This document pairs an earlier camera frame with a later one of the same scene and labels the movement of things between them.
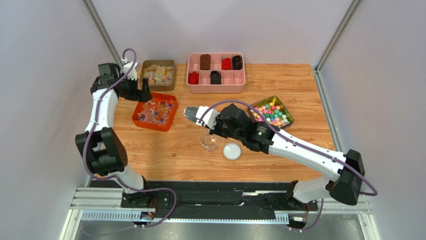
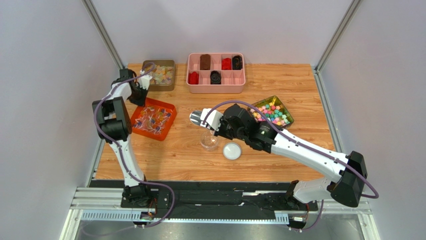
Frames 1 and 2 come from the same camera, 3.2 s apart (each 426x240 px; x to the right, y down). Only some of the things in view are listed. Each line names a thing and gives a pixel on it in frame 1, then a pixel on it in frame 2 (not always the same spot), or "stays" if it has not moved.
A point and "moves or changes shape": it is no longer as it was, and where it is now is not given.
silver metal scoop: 190,113 moves or changes shape
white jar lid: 232,151 stays
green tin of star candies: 274,109 stays
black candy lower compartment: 215,78 stays
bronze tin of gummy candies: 160,74 stays
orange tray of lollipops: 157,114 moves or changes shape
